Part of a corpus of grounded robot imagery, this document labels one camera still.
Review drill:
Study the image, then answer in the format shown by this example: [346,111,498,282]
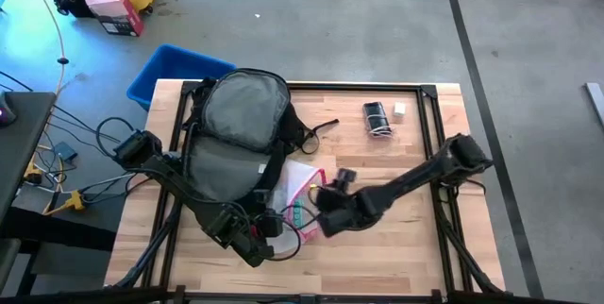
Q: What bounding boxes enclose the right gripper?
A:
[311,185,378,240]

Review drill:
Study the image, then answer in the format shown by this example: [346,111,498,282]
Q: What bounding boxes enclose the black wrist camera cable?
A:
[261,203,303,262]

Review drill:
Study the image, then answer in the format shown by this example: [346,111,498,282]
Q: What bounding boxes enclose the grey power adapter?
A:
[55,141,79,162]

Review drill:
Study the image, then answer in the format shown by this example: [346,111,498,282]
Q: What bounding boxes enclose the black desk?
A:
[0,90,117,296]

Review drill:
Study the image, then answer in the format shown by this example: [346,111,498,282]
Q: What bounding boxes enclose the black backpack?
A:
[180,67,341,211]

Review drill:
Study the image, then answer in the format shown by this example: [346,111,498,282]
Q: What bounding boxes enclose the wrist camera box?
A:
[257,210,285,239]
[335,167,359,191]

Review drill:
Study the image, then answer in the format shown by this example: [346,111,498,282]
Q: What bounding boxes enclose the pink cardboard box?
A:
[84,0,145,38]

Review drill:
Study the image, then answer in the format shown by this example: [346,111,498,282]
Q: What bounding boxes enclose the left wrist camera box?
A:
[257,210,285,239]

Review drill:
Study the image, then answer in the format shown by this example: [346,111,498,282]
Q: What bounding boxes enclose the blue plastic bin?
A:
[126,43,237,112]

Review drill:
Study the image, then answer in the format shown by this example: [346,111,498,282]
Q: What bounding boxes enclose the black metal table frame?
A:
[103,79,506,304]

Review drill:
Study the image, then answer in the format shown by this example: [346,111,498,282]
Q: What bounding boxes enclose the grey metal bar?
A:
[584,81,604,128]

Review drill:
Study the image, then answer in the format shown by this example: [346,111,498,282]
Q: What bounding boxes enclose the beige hanging cable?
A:
[22,0,70,95]

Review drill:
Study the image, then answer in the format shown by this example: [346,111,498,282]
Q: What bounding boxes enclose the yellow clamp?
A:
[23,160,43,185]
[44,189,87,215]

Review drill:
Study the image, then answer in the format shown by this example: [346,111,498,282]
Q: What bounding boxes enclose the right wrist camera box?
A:
[335,167,359,191]

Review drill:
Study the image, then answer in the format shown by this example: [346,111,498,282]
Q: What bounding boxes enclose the black power bank white cable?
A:
[361,100,394,139]

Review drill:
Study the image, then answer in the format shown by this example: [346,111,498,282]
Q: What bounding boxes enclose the white mesh pouch pink zipper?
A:
[268,159,328,247]

